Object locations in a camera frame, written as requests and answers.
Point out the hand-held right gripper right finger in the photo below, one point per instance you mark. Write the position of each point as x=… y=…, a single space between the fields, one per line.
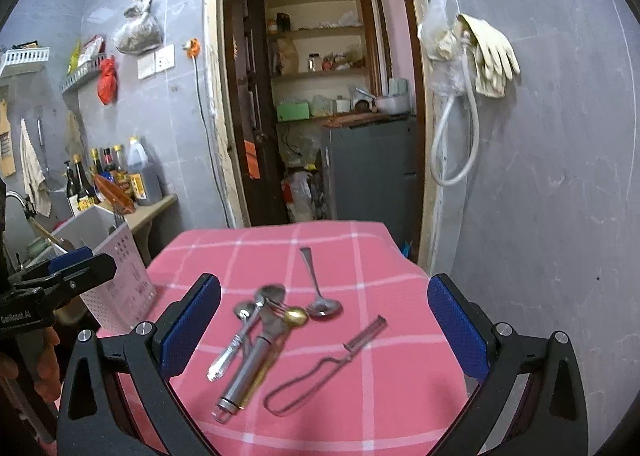
x=457 y=331

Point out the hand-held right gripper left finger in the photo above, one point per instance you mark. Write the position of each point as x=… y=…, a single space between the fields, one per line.
x=192 y=326

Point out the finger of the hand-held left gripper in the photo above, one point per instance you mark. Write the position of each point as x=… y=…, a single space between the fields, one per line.
x=80 y=278
x=70 y=260

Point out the wooden chopstick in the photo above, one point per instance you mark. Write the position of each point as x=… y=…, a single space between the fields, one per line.
x=47 y=235

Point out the white perforated utensil basket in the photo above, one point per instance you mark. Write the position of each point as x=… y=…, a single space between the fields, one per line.
x=125 y=281

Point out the small steel spoon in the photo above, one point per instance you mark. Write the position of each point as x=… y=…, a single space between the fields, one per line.
x=271 y=293

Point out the gold spoon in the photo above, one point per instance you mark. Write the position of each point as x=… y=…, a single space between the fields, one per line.
x=296 y=317

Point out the person's left hand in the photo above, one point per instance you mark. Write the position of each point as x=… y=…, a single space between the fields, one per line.
x=47 y=366

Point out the dark pump bottle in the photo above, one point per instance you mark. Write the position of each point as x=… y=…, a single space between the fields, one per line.
x=71 y=191

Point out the soy sauce bottle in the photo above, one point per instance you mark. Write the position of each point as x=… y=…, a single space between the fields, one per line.
x=84 y=186

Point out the steel faucet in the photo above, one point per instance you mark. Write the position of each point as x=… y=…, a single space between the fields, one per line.
x=20 y=198

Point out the orange-red sauce packet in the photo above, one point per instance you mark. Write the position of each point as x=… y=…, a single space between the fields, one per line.
x=117 y=196

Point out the pink checked tablecloth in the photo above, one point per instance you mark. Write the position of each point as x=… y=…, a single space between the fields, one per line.
x=390 y=286

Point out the beige hanging towel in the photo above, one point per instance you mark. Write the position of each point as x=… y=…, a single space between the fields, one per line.
x=35 y=171

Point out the beige kitchen counter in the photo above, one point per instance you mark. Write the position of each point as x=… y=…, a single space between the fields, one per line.
x=152 y=211

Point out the gold-capped dark bottle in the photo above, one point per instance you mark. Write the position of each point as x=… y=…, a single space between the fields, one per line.
x=96 y=161

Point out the red-capped dark bottle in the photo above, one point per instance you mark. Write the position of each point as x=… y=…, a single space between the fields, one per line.
x=109 y=162

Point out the yellow-capped clear bottle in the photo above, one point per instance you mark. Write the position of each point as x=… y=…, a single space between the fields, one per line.
x=121 y=166

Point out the large cooking wine jug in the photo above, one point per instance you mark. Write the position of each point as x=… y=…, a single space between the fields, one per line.
x=145 y=176

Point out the hanging metal ladle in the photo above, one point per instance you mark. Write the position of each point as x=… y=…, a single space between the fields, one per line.
x=41 y=146

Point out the hanging loofah cloth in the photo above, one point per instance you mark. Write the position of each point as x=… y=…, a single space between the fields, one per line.
x=76 y=133

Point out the wooden grater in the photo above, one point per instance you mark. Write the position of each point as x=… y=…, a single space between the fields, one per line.
x=7 y=141

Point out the plastic bags on floor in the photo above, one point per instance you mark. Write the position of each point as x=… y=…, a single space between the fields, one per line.
x=302 y=196

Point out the grey cabinet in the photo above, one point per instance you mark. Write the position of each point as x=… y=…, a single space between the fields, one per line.
x=370 y=176

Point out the red plastic bag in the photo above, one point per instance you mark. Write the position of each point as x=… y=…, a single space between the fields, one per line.
x=107 y=83

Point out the green snack packet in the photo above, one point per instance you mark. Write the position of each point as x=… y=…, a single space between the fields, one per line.
x=75 y=58

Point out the red snack packet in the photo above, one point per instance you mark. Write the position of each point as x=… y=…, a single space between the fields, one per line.
x=94 y=48

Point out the dark wooden door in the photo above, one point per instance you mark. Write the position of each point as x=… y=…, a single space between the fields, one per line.
x=255 y=101

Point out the plastic bag of dried herbs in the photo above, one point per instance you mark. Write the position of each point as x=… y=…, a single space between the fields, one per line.
x=137 y=36

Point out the white pot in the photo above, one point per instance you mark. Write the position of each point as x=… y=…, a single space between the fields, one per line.
x=392 y=105

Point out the green box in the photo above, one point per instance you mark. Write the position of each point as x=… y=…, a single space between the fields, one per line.
x=293 y=112

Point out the cream rubber gloves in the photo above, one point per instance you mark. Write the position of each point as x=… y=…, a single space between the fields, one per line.
x=492 y=61

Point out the brown paper bag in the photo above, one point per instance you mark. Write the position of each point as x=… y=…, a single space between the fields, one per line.
x=288 y=57

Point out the glass jar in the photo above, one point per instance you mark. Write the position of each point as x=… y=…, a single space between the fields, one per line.
x=315 y=62

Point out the wooden shelf unit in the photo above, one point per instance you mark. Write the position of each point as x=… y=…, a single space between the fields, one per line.
x=320 y=31

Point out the grey wall shelf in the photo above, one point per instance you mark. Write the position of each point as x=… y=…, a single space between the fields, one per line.
x=82 y=76

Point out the white wall switch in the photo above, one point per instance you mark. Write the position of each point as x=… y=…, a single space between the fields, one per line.
x=147 y=67

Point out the white wall rack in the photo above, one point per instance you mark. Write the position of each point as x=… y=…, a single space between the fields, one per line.
x=25 y=57

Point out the white wall socket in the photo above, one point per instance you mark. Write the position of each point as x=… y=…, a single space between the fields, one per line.
x=164 y=58

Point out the worn wooden door frame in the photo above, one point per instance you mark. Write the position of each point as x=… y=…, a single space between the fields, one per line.
x=212 y=86

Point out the orange wall plug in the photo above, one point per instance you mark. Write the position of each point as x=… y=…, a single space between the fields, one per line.
x=191 y=47

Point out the clear plastic wall bag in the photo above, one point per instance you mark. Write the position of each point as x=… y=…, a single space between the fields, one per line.
x=437 y=41

